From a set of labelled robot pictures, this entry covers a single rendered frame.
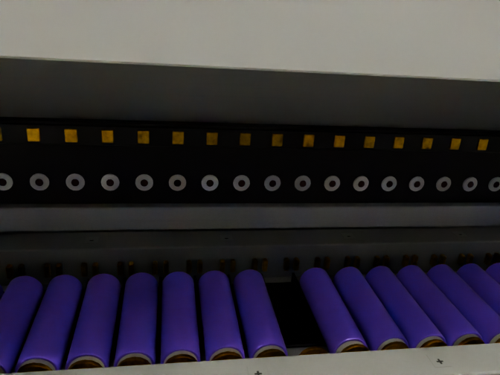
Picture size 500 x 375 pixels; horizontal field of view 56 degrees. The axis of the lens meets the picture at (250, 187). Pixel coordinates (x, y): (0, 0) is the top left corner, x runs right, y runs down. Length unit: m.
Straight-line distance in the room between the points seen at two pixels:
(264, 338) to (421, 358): 0.07
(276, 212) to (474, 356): 0.14
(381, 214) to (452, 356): 0.13
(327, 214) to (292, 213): 0.03
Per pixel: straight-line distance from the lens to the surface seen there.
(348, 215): 0.33
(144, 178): 0.30
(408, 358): 0.23
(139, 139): 0.29
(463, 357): 0.24
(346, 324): 0.25
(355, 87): 0.35
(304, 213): 0.32
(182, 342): 0.23
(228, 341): 0.23
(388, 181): 0.33
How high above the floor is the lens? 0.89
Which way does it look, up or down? 7 degrees down
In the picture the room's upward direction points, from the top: 2 degrees clockwise
